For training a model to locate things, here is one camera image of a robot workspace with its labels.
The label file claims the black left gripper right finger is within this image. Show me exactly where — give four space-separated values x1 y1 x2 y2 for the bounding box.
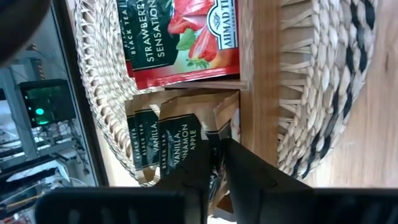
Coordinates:
222 138 313 224

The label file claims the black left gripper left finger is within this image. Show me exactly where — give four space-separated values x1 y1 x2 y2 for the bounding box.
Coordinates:
155 139 213 224

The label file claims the beige tea packet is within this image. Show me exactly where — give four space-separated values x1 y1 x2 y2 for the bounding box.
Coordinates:
157 91 240 180
132 95 162 185
124 98 140 175

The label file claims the wooden tea box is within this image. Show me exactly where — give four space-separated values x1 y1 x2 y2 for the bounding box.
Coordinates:
149 0 282 215

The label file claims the round woven placemat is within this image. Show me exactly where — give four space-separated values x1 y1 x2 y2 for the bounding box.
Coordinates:
73 0 379 188

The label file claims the black device with green light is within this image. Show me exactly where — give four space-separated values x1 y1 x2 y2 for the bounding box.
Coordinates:
17 78 77 128

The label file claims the black aluminium table frame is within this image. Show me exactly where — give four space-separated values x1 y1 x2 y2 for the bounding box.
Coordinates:
51 0 110 187

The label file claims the grey metal post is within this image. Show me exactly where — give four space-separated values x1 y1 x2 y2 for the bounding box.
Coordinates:
4 60 39 160

